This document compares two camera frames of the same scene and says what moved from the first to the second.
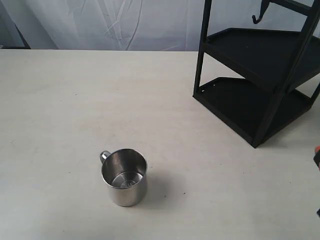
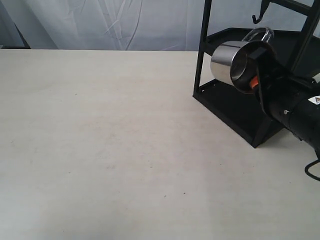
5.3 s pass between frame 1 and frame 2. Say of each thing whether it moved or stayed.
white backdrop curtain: stayed
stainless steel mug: moved
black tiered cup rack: stayed
